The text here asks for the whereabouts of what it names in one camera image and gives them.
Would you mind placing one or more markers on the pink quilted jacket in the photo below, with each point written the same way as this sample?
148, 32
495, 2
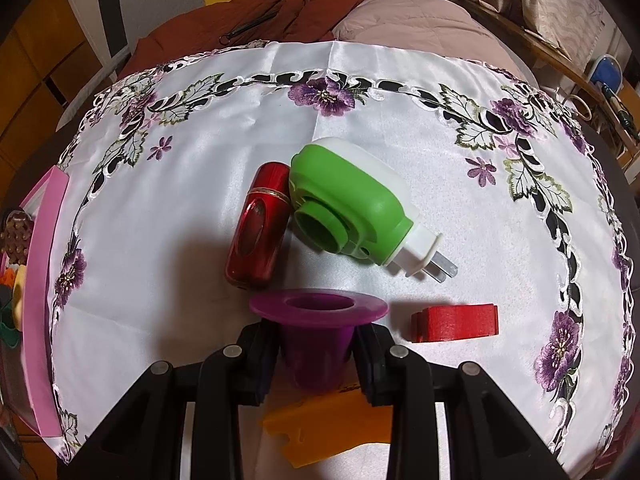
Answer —
438, 26

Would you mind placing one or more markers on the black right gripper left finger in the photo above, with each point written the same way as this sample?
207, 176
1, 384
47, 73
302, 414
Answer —
141, 437

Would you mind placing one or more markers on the pink-rimmed storage box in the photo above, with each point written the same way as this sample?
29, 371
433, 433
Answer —
26, 383

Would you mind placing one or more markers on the yellow oval stone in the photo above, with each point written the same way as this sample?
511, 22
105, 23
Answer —
18, 295

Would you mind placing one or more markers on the white embroidered floral tablecloth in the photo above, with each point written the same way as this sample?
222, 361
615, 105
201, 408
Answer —
417, 179

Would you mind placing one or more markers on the red puzzle-shaped block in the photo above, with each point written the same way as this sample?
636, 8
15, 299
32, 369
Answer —
450, 322

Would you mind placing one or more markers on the green white plug-in device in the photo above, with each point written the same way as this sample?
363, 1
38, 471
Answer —
348, 202

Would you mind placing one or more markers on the orange block with holes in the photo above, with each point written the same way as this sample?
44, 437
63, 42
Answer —
8, 278

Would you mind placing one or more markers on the orange curved plastic piece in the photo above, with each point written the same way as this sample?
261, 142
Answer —
320, 427

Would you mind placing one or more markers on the rust red jacket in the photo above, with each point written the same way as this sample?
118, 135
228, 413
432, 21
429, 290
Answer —
238, 22

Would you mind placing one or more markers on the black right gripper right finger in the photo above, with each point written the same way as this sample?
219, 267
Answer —
488, 437

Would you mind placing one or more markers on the wooden side table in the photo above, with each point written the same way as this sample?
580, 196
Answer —
534, 52

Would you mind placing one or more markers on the dark brown claw hair clip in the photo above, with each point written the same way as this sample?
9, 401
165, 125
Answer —
16, 234

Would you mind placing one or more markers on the green flanged plastic spool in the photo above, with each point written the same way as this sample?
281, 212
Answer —
9, 334

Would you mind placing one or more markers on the red metallic lighter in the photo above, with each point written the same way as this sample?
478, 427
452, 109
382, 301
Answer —
260, 229

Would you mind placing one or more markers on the purple flanged plastic spool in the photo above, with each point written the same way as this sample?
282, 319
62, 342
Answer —
317, 327

